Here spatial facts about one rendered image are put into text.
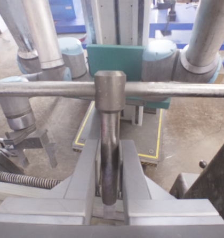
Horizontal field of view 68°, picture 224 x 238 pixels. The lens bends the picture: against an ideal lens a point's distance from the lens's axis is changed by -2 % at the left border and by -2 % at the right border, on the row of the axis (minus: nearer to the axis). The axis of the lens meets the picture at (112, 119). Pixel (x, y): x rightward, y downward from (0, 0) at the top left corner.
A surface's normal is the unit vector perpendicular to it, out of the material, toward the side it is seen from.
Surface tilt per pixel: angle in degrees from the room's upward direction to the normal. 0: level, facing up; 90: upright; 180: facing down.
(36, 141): 66
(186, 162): 0
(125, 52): 90
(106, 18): 90
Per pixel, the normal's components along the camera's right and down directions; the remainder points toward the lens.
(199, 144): -0.08, -0.65
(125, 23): -0.25, 0.75
